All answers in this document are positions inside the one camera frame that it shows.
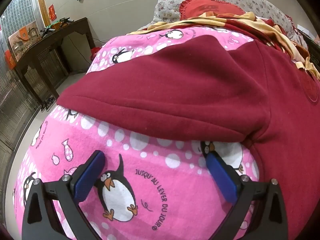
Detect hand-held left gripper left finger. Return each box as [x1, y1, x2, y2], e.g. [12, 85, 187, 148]
[22, 150, 106, 240]

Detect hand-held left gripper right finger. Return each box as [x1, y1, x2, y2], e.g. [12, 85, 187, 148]
[205, 152, 288, 240]

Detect maroon sweatshirt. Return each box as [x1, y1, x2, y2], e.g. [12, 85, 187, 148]
[57, 24, 320, 240]

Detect pink penguin blanket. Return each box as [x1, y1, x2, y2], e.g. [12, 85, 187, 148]
[12, 26, 260, 240]

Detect dark shoes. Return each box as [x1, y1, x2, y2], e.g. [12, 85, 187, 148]
[40, 96, 56, 112]

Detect red plastic item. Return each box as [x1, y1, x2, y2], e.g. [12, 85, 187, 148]
[90, 46, 102, 60]

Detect small red box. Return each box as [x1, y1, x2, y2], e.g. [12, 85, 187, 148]
[5, 50, 17, 69]

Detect dark wooden table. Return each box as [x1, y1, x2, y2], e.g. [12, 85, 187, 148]
[14, 17, 97, 105]

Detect orange printed cardboard box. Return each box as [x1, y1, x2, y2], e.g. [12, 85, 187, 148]
[8, 21, 42, 62]

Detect yellow red patterned cloth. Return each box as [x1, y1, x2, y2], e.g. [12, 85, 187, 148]
[129, 11, 320, 78]

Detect black woven basket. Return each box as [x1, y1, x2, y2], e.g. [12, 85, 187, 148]
[297, 25, 320, 66]

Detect black green device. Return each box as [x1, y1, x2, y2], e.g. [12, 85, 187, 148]
[40, 17, 74, 34]

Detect red ruffled cushion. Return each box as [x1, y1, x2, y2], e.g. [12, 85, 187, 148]
[179, 0, 247, 21]

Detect floral quilt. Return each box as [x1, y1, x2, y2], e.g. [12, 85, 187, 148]
[153, 0, 309, 53]

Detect window with metal grille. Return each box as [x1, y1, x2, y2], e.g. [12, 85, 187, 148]
[0, 0, 47, 48]

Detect black cable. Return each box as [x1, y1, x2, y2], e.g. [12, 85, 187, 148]
[69, 36, 105, 67]

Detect wooden door frame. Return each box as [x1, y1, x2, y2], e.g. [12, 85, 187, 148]
[36, 0, 50, 28]

